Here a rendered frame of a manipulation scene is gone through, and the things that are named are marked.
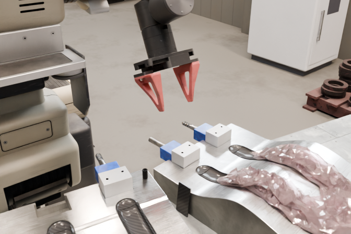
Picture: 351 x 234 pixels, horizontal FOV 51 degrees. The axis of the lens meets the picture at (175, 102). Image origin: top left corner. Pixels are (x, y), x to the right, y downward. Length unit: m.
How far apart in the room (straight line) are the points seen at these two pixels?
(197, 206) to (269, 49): 3.06
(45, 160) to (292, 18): 2.85
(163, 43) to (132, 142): 1.79
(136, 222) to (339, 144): 0.59
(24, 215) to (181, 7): 0.42
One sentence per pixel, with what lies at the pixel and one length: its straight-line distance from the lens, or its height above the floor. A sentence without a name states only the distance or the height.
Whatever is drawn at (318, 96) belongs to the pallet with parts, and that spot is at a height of 0.13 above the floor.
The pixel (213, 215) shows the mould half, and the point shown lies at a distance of 0.70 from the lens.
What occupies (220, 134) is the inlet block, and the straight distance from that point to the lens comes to 0.83.
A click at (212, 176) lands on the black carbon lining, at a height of 0.85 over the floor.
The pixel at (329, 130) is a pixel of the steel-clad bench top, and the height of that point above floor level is 0.80.
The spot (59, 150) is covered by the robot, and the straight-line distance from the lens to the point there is 0.97.
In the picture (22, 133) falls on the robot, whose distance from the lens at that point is 0.96.
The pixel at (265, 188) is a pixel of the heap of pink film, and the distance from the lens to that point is 0.65.
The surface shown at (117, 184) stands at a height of 0.91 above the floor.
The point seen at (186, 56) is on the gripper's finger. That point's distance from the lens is 0.70.
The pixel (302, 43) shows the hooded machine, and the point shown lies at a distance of 3.48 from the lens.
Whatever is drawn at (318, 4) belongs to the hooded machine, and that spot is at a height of 0.66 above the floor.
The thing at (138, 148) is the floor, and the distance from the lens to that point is 2.38.
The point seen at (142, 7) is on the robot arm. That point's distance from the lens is 0.69.
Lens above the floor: 1.32
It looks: 27 degrees down
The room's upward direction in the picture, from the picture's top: straight up
